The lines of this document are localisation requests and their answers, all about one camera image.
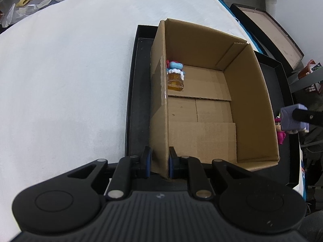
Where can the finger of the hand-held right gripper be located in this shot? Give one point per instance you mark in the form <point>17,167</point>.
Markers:
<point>306,117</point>

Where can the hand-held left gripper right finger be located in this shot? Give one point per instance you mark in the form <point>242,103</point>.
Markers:
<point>172,165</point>

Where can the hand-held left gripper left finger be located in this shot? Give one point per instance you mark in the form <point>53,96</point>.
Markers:
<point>147,162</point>

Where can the purple block toy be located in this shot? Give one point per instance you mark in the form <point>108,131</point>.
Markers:
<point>286,118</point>

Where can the pink figure toy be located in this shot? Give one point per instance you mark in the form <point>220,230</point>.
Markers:
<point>280,136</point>

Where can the cardboard box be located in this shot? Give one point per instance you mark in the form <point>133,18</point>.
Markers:
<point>214,136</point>

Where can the black tray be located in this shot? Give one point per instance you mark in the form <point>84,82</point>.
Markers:
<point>140,93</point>

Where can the amber beer mug toy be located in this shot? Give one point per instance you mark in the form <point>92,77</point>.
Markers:
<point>175,82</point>

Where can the black framed brown board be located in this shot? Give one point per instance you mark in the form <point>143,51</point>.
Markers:
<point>267,30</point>

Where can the blue figure toy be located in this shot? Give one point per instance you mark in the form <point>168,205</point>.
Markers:
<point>175,65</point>

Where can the light grey cloth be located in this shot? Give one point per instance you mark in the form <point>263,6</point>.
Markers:
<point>48,2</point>

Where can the white plastic bag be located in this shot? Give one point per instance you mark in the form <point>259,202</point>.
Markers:
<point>17,13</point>

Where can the yellow slipper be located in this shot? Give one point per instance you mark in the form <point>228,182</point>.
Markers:
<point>22,2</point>

